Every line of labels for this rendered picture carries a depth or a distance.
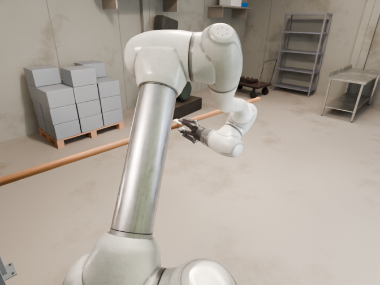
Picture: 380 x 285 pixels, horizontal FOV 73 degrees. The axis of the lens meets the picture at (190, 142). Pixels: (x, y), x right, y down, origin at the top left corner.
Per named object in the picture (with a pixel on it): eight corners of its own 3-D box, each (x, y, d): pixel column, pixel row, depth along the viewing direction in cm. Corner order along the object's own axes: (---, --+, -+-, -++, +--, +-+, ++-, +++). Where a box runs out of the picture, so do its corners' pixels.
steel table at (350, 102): (371, 104, 592) (384, 67, 555) (353, 123, 482) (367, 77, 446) (341, 99, 631) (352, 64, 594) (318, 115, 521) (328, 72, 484)
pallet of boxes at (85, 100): (103, 117, 489) (94, 60, 442) (124, 128, 445) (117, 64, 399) (40, 134, 414) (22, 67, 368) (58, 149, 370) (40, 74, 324)
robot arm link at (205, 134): (206, 150, 123) (198, 146, 127) (219, 145, 129) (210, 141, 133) (207, 133, 119) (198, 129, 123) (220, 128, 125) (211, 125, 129)
